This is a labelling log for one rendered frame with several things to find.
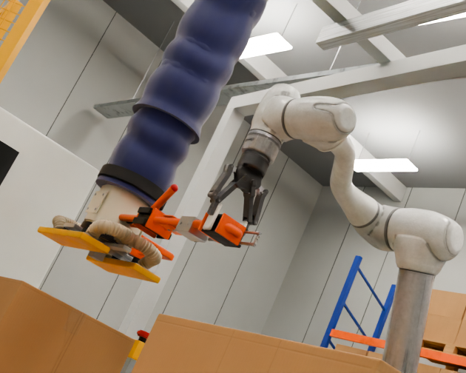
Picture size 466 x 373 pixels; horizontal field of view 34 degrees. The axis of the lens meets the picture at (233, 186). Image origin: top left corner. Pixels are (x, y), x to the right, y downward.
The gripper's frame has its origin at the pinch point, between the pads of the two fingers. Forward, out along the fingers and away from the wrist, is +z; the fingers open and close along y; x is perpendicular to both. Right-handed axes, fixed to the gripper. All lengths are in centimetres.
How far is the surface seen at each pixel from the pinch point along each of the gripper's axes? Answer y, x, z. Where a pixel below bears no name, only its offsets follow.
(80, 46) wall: -196, -940, -412
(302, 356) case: 22, 70, 32
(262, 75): -403, -748, -469
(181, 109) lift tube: 3, -47, -39
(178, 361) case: 21, 39, 37
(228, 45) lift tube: -1, -46, -67
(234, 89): -285, -582, -335
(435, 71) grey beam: -161, -129, -187
